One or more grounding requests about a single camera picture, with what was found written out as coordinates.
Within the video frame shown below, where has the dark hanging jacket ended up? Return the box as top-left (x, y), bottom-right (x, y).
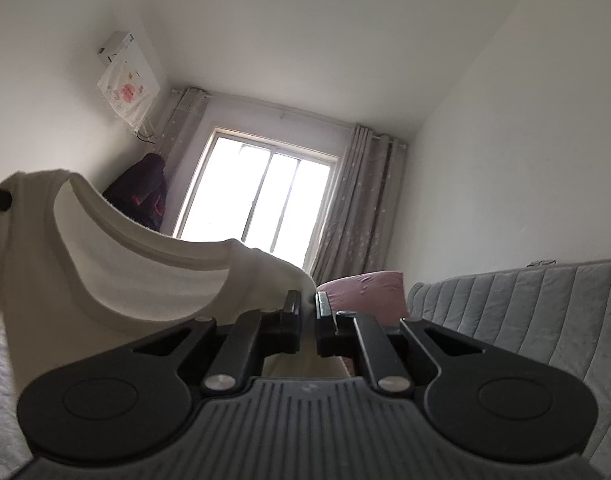
top-left (102, 153), bottom-right (167, 233)

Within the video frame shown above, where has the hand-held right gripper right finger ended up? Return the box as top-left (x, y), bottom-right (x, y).
top-left (315, 291), bottom-right (486, 393)

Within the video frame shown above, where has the pink pillow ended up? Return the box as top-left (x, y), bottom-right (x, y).
top-left (317, 270), bottom-right (410, 361)

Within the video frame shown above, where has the grey quilted headboard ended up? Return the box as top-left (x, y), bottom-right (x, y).
top-left (405, 258), bottom-right (611, 476)

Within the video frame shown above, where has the white shirt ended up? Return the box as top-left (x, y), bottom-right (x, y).
top-left (0, 169), bottom-right (353, 378)

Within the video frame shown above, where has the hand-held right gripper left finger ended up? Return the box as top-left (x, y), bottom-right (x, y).
top-left (128, 290), bottom-right (306, 393)

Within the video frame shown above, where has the white air conditioner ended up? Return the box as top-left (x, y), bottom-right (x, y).
top-left (98, 31), bottom-right (137, 66)

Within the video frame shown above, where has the window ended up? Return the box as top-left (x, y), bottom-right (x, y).
top-left (172, 127), bottom-right (341, 271)

